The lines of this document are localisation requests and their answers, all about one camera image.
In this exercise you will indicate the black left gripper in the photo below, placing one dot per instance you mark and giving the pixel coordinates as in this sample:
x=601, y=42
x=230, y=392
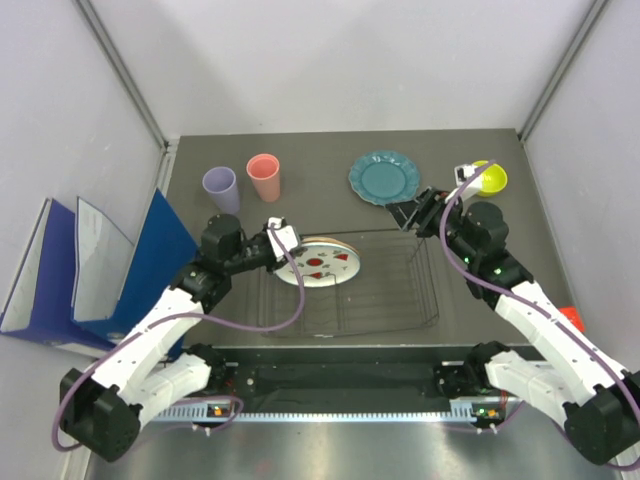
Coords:
x=275, y=264

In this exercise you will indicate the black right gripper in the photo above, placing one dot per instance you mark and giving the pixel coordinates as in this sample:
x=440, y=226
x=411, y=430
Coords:
x=431, y=205

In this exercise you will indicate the white patterned plate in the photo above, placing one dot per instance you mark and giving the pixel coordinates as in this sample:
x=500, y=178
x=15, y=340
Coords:
x=326, y=265

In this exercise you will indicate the teal scalloped plate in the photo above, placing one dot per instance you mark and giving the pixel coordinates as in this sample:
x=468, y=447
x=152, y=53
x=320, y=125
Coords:
x=384, y=177

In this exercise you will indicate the pink plastic cup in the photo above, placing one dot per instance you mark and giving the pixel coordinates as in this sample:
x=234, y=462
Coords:
x=264, y=172

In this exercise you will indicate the yellow-green plastic bowl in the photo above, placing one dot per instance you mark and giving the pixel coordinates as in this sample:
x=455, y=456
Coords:
x=494, y=181

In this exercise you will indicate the purple plastic cup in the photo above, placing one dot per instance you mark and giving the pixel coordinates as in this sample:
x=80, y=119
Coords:
x=220, y=183

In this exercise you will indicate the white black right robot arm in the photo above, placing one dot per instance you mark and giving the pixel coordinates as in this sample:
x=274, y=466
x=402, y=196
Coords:
x=593, y=398

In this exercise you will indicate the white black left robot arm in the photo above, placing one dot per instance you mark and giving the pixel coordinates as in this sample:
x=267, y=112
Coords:
x=106, y=406

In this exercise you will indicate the beige plate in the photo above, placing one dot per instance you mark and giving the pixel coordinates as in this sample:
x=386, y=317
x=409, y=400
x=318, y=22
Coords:
x=328, y=240

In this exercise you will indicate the blue folder right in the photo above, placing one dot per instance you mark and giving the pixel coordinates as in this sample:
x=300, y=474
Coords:
x=162, y=248

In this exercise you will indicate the red plastic block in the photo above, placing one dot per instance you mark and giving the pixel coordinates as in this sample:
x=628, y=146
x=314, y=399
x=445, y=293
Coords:
x=573, y=316

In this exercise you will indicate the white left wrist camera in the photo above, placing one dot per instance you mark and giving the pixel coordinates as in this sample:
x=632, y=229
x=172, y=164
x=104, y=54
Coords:
x=283, y=237

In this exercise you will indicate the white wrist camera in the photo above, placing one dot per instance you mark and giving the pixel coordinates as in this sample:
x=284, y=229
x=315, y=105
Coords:
x=283, y=237
x=468, y=182

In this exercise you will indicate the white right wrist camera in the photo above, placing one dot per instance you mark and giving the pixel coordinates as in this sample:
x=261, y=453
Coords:
x=468, y=182

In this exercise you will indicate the black wire dish rack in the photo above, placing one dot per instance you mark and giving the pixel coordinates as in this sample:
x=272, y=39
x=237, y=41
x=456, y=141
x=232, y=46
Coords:
x=394, y=291

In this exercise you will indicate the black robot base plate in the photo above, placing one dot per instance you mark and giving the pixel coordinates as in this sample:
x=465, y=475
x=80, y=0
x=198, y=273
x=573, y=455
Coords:
x=324, y=378

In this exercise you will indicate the blue ring binder middle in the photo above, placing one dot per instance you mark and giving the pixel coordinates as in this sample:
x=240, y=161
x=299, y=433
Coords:
x=102, y=257

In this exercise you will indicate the blue ring binder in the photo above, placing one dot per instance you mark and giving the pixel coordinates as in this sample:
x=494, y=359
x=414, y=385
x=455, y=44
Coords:
x=102, y=257
x=38, y=308

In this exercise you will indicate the blue ring binder left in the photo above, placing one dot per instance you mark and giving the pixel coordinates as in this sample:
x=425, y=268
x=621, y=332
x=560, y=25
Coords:
x=38, y=308

